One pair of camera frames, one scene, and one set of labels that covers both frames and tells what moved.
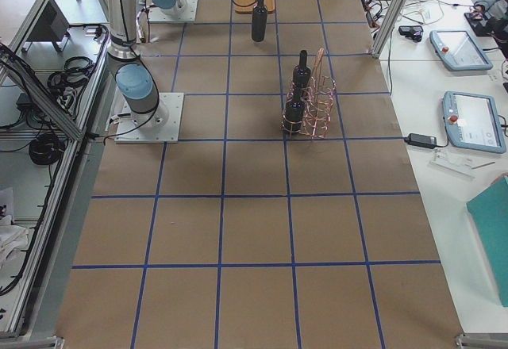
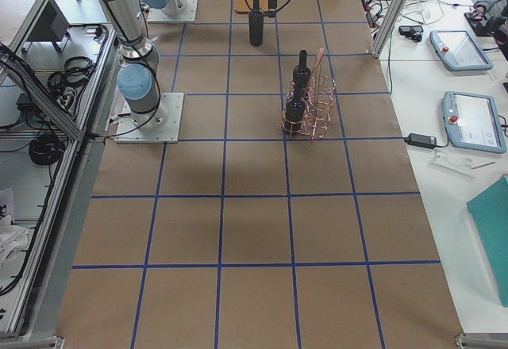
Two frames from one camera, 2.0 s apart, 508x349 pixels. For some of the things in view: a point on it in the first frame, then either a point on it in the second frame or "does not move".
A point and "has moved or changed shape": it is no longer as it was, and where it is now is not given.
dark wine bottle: x=259 y=21 has moved or changed shape
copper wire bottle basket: x=309 y=104 does not move
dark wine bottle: x=302 y=73 does not move
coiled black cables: x=46 y=149 does not move
